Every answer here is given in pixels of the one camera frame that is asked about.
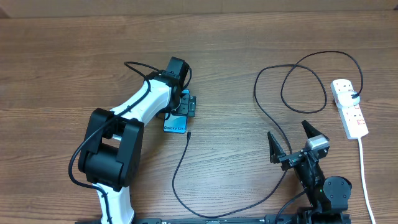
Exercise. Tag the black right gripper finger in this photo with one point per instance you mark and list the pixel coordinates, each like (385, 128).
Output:
(312, 132)
(275, 149)

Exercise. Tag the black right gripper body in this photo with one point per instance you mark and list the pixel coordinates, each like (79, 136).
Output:
(290, 160)

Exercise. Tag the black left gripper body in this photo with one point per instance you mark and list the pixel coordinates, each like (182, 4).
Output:
(186, 106)

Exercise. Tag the blue Galaxy smartphone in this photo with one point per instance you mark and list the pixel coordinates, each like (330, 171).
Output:
(175, 124)

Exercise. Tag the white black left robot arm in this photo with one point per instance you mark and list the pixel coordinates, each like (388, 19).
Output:
(110, 153)

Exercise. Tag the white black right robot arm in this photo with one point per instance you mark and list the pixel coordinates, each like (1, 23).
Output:
(328, 196)

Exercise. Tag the white charger plug adapter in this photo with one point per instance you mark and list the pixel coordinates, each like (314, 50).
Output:
(346, 99)

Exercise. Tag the white power strip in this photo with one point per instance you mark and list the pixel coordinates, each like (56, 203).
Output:
(352, 118)

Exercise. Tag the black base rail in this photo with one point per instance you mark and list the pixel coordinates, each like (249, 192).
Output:
(211, 221)

